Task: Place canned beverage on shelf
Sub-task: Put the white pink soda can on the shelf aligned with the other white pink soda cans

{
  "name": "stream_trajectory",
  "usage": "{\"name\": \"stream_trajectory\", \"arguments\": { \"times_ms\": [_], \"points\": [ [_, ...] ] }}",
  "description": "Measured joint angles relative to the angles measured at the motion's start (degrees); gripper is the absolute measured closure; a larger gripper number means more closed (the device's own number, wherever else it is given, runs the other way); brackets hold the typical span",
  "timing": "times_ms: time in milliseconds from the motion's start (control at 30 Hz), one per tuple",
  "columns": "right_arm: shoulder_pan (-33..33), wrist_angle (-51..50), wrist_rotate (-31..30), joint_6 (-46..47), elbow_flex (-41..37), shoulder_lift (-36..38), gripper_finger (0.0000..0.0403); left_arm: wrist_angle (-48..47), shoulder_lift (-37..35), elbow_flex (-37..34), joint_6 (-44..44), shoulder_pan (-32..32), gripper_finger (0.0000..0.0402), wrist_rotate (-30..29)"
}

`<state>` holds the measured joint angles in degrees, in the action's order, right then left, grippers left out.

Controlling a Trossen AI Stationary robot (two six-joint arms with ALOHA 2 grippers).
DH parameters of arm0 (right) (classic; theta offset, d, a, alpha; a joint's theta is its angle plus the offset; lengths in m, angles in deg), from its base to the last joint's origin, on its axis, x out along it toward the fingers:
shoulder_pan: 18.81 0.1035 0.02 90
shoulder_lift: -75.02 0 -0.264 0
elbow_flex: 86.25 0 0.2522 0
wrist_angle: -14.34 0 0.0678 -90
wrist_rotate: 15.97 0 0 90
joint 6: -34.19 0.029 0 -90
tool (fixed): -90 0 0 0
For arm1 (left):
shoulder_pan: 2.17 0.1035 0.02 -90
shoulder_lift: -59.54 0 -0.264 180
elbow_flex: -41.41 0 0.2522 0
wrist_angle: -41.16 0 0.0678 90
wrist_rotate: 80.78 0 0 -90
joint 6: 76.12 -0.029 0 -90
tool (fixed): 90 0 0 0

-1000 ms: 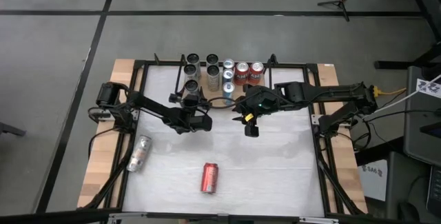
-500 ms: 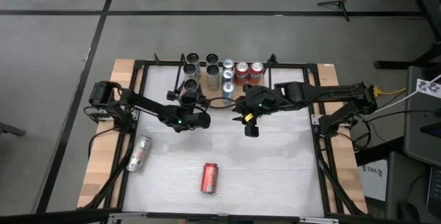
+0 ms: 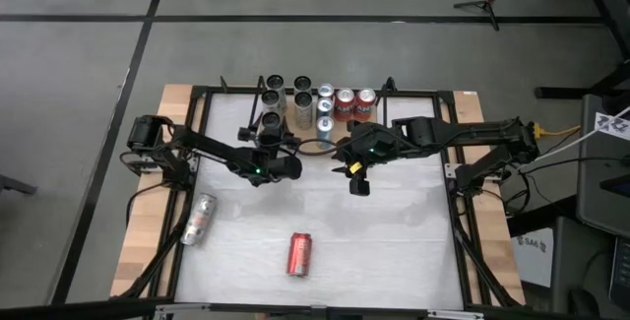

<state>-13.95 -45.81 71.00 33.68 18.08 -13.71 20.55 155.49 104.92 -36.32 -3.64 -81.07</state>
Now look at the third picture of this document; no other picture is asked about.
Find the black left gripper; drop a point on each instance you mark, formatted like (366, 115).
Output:
(270, 140)

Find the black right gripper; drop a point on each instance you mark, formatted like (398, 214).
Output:
(369, 143)

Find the white Celsius can orange print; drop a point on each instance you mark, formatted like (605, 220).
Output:
(199, 219)
(302, 83)

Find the red Fanta can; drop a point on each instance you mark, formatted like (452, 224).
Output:
(344, 104)
(365, 104)
(299, 253)

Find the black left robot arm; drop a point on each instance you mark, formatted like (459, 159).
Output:
(211, 150)

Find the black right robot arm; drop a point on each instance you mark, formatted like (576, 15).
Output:
(492, 130)

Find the gray equipment case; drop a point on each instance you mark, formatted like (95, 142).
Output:
(598, 187)

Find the gray chair leg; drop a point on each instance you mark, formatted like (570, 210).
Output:
(15, 184)

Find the white printed tag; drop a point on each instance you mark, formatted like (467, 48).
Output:
(612, 125)

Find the wooden shelf black metal frame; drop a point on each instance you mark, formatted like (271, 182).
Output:
(289, 113)

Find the black metal table frame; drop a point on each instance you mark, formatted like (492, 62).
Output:
(320, 91)

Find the white metal bracket plate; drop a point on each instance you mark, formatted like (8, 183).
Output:
(450, 170)

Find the black desk frame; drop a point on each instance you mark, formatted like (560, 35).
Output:
(606, 15)

